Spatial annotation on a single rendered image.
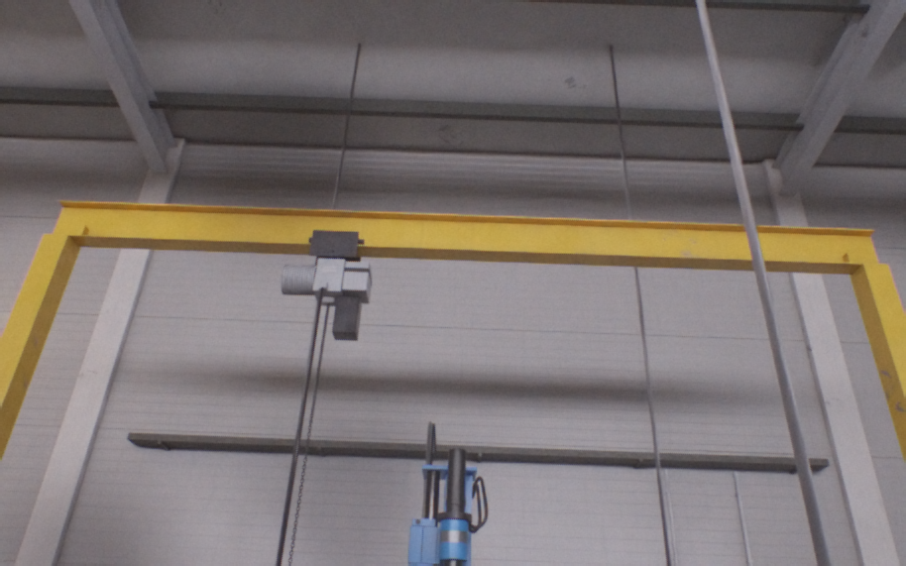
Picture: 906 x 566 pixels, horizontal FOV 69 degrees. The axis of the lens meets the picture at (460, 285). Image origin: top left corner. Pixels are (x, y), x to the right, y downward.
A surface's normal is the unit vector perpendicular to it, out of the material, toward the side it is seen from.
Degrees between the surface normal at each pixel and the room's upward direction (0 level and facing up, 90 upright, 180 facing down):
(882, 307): 90
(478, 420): 90
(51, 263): 90
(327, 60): 173
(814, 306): 90
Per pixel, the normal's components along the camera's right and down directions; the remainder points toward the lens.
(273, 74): -0.04, 0.80
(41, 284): 0.01, -0.50
